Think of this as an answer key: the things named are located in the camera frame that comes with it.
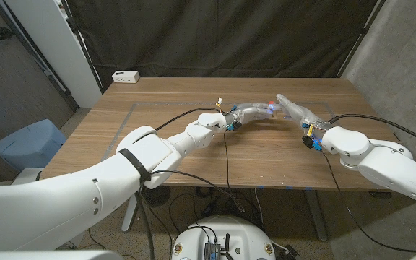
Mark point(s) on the black backdrop stand pole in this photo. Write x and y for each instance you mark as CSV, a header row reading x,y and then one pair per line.
x,y
81,43
361,36

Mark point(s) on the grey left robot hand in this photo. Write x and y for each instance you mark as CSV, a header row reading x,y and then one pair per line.
x,y
249,112

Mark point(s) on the black backdrop curtain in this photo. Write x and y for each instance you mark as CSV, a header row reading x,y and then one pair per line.
x,y
222,36

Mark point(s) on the large wooden panel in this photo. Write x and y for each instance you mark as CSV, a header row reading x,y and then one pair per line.
x,y
157,103

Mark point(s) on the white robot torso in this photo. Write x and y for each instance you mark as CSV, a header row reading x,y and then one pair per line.
x,y
226,227

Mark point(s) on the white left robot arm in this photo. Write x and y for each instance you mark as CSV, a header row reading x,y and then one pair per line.
x,y
128,173

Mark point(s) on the round black fan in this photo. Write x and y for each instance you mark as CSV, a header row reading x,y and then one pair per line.
x,y
156,196

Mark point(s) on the grey table leg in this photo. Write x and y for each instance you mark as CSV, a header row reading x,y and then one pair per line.
x,y
316,216

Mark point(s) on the white table leg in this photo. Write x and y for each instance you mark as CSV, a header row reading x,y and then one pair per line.
x,y
130,216

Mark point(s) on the white power strip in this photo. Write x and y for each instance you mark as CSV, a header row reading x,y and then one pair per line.
x,y
125,76

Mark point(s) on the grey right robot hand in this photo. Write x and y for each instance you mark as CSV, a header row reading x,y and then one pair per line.
x,y
307,116

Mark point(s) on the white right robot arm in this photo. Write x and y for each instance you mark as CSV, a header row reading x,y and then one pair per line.
x,y
385,162

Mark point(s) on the blue plastic bin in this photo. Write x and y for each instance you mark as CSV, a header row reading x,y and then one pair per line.
x,y
27,144

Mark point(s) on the grey electronics box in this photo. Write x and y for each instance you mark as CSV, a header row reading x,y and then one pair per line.
x,y
211,251

